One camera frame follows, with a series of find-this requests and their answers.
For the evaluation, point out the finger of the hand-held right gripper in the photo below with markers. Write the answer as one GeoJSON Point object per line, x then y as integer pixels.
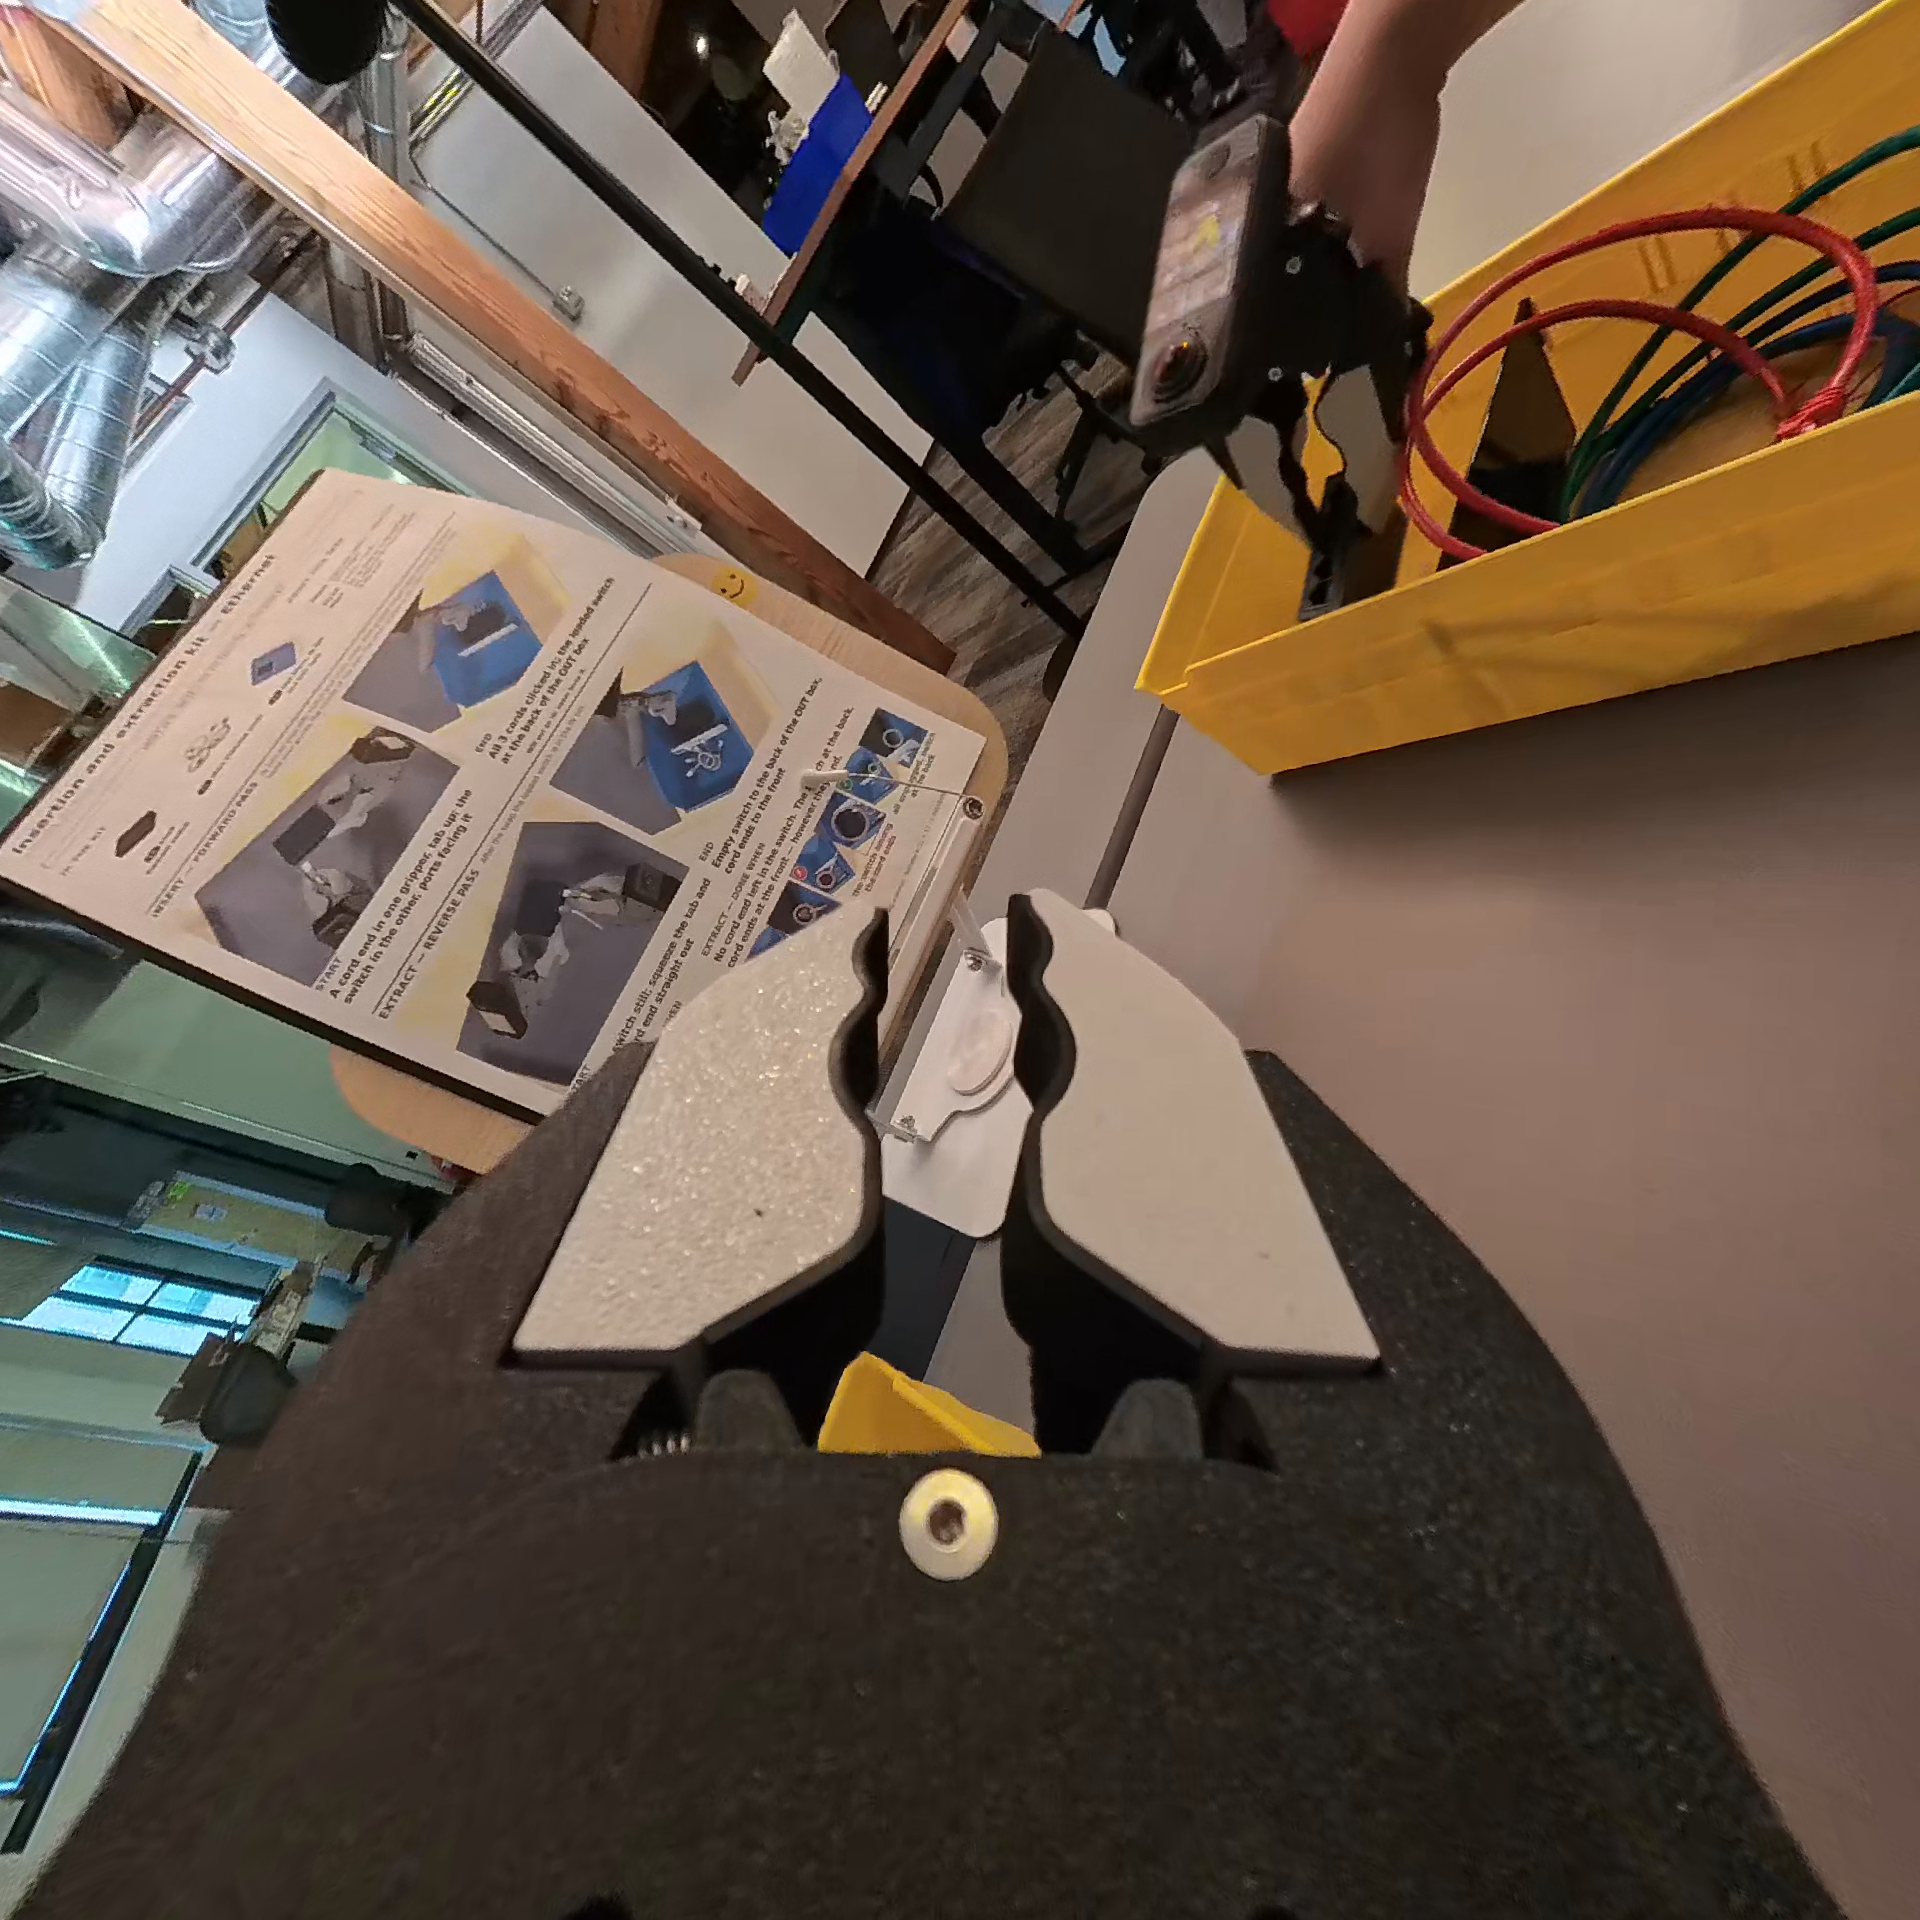
{"type": "Point", "coordinates": [1372, 435]}
{"type": "Point", "coordinates": [1279, 474]}

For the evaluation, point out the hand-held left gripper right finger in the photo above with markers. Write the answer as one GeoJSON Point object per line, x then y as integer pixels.
{"type": "Point", "coordinates": [1185, 1170]}

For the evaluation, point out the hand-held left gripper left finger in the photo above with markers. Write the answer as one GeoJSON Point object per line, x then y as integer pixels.
{"type": "Point", "coordinates": [721, 1170]}

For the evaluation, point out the person's right forearm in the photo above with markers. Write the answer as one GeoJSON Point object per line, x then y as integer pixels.
{"type": "Point", "coordinates": [1410, 37]}

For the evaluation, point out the person's right hand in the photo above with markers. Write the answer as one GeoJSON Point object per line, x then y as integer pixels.
{"type": "Point", "coordinates": [1366, 165]}

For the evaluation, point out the black chair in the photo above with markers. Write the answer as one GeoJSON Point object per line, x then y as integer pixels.
{"type": "Point", "coordinates": [1080, 194]}

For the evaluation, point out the white mounting plate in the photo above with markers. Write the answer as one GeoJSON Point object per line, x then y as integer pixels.
{"type": "Point", "coordinates": [960, 1142]}

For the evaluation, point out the wooden top desk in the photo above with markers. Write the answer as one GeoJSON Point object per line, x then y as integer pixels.
{"type": "Point", "coordinates": [856, 194]}

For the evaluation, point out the brown backing board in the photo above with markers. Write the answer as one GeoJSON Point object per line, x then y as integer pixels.
{"type": "Point", "coordinates": [960, 705]}

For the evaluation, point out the blue box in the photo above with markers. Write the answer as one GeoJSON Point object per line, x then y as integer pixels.
{"type": "Point", "coordinates": [818, 165]}

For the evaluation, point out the printed instruction sheet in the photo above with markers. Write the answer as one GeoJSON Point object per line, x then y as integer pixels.
{"type": "Point", "coordinates": [376, 781]}

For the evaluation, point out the black pole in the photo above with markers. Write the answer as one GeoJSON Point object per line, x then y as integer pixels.
{"type": "Point", "coordinates": [675, 241]}

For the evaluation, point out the yellow smiley sticker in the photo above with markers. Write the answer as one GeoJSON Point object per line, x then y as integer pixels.
{"type": "Point", "coordinates": [729, 586]}

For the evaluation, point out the wooden beam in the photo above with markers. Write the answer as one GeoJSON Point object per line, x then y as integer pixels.
{"type": "Point", "coordinates": [451, 285]}

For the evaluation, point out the black round object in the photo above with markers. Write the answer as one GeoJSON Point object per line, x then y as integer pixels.
{"type": "Point", "coordinates": [323, 37]}

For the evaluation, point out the spiral metal air duct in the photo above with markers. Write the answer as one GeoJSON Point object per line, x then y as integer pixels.
{"type": "Point", "coordinates": [60, 435]}

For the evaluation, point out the silver elbow duct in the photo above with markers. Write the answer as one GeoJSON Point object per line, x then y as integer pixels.
{"type": "Point", "coordinates": [106, 194]}

